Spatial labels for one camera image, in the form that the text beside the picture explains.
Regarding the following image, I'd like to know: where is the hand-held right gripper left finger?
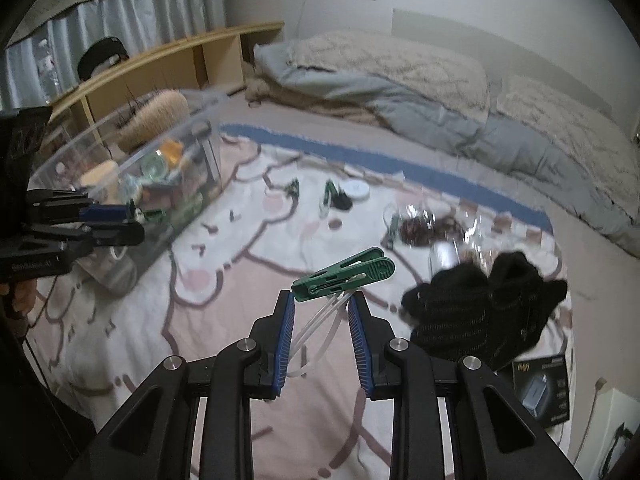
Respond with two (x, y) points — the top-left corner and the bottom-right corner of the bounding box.
(92, 290), (296, 480)

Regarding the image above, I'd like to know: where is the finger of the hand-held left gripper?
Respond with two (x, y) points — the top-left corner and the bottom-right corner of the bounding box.
(30, 222), (146, 249)
(27, 189), (133, 224)

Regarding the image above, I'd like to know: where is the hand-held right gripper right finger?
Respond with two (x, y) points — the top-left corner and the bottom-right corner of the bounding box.
(347, 295), (576, 480)

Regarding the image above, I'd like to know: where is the clear plastic storage bin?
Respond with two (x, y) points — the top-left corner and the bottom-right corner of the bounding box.
(27, 89), (226, 296)

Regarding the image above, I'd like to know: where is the person's left hand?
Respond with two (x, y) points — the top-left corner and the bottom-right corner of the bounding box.
(0, 279), (40, 321)

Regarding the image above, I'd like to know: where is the rounded wooden object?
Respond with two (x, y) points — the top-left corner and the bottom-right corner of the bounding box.
(80, 160), (121, 193)

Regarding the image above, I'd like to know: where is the cartoon printed blanket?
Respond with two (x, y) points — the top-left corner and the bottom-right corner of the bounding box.
(30, 122), (576, 480)

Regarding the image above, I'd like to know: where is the black glove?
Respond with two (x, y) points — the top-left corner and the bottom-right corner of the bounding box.
(480, 252), (568, 373)
(402, 252), (493, 361)

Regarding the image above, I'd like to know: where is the small white bottle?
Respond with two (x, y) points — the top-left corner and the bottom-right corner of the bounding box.
(429, 240), (463, 273)

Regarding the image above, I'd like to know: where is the clear water bottle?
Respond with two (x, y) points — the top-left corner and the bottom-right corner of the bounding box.
(37, 37), (63, 93)

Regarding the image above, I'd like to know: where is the wooden shelf unit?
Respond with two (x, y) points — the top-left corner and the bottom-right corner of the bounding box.
(50, 21), (286, 161)

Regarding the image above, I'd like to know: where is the black cap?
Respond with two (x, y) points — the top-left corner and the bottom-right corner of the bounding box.
(77, 36), (130, 81)

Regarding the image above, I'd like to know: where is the clear plastic bag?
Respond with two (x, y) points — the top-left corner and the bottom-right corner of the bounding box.
(382, 202), (506, 271)

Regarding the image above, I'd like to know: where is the black product box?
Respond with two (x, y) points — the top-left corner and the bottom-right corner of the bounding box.
(510, 350), (573, 428)

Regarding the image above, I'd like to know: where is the grey curtain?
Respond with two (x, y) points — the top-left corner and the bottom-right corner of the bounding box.
(5, 0), (233, 106)

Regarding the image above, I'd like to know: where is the beige bed sheet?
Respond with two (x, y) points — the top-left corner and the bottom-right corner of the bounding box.
(215, 95), (640, 461)

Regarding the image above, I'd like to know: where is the grey duvet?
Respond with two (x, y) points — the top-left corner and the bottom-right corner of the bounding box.
(252, 40), (640, 261)

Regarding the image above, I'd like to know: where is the white headboard panel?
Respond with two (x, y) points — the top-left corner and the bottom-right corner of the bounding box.
(392, 8), (613, 116)

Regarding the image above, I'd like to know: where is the brown cord bundle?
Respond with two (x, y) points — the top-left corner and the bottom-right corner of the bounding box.
(392, 212), (466, 248)

